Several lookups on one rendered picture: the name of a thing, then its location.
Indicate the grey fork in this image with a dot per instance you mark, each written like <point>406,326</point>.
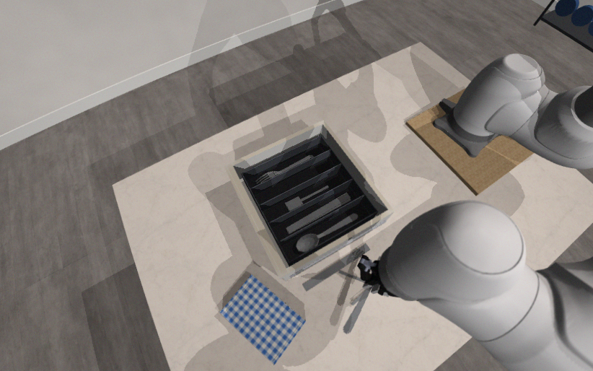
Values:
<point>354,315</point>
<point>274,173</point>

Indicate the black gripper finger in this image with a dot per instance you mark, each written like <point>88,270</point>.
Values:
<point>364,265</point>
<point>377,289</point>

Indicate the black tray dividers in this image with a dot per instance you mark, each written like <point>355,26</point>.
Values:
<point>339,168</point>

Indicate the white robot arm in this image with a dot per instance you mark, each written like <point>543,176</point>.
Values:
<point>465,260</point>

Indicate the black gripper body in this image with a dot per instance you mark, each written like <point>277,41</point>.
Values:
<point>376,272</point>

